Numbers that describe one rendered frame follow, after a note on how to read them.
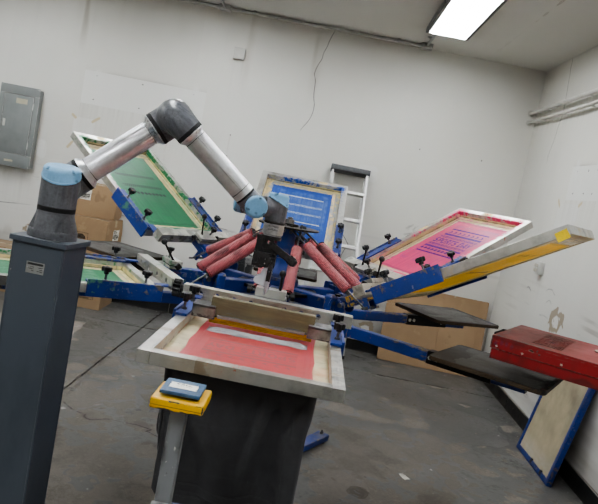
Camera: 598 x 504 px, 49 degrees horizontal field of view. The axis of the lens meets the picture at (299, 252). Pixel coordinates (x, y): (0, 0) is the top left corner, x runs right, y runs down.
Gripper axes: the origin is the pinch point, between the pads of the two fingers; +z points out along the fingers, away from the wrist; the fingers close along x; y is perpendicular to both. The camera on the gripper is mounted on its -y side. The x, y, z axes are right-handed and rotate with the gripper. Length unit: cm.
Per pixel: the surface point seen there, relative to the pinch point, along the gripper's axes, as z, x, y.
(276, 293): 4.5, -26.8, -3.1
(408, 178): -71, -410, -98
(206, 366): 14, 60, 10
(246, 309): 8.0, 1.1, 5.8
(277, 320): 9.6, 1.2, -6.0
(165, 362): 16, 60, 21
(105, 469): 111, -68, 61
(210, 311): 11.2, 2.1, 18.3
